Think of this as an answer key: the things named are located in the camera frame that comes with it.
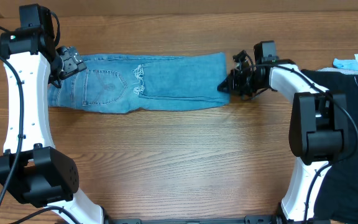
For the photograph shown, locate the light blue denim jeans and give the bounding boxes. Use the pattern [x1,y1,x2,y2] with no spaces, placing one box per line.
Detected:
[48,53,230,114]

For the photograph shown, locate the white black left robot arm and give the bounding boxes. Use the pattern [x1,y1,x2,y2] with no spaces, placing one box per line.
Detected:
[0,26,109,223]

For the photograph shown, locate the light blue cloth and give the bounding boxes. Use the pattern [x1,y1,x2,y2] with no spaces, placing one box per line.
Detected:
[332,54,358,72]

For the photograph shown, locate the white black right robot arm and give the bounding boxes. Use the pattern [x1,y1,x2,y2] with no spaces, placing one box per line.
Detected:
[218,50,351,223]

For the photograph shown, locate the black garment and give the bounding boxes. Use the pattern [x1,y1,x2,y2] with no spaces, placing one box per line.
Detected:
[303,70,358,223]

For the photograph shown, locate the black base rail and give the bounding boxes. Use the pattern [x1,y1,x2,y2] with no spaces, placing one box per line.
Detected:
[105,215,283,224]

